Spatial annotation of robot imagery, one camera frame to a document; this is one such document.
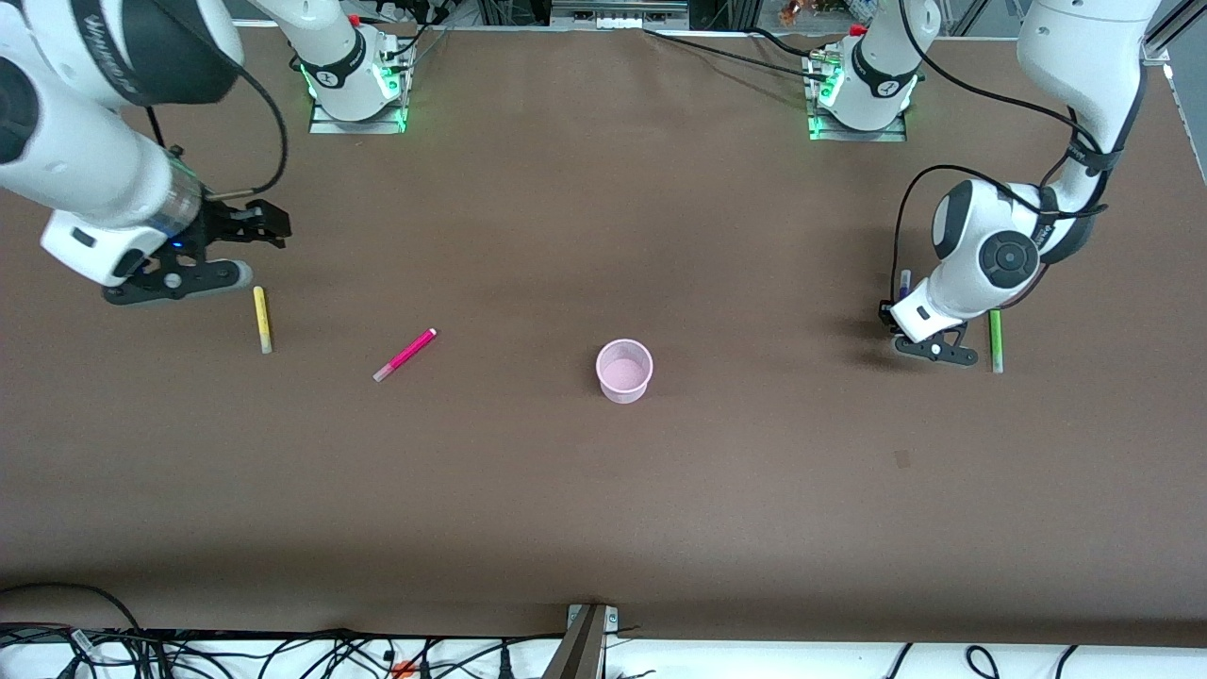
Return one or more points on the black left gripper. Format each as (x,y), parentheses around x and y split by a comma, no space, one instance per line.
(887,315)

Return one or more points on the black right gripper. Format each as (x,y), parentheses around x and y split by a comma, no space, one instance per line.
(223,226)

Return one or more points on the purple highlighter pen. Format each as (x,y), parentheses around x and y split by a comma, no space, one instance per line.
(905,283)

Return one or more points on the green highlighter pen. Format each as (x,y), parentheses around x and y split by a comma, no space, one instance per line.
(996,341)

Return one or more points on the pink highlighter pen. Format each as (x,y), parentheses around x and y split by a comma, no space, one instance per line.
(405,354)

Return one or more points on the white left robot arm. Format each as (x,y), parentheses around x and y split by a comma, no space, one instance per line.
(1000,255)

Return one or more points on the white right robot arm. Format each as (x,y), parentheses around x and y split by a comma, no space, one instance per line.
(85,160)

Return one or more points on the pink round pen holder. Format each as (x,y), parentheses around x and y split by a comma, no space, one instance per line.
(624,370)

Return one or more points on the yellow highlighter pen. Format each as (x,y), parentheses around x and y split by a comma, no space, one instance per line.
(262,319)

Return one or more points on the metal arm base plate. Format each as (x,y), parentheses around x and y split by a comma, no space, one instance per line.
(896,134)
(325,125)

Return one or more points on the metal table corner bracket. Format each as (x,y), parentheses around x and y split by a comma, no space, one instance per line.
(1155,47)

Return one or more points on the metal table edge bracket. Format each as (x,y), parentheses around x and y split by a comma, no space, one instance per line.
(585,641)

